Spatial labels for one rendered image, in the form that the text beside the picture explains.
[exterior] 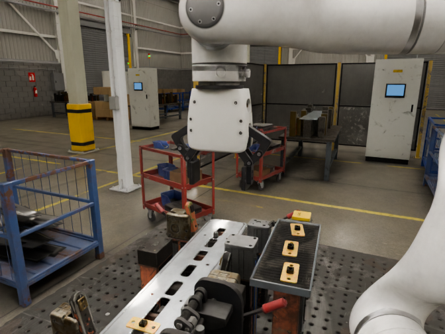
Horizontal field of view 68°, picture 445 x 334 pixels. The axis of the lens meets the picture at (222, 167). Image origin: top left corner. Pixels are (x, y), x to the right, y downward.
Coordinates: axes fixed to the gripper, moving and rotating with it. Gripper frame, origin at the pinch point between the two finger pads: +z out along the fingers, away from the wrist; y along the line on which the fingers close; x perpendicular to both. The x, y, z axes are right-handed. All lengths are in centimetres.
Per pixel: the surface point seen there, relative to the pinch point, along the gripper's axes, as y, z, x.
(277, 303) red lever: -9.0, 29.7, -11.3
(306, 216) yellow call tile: -10, 29, -59
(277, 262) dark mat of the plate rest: -6.4, 28.7, -25.8
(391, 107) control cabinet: -111, 34, -670
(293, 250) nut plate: -9.4, 28.4, -33.2
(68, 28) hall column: 534, -122, -543
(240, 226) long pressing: 18, 45, -76
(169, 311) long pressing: 21, 45, -18
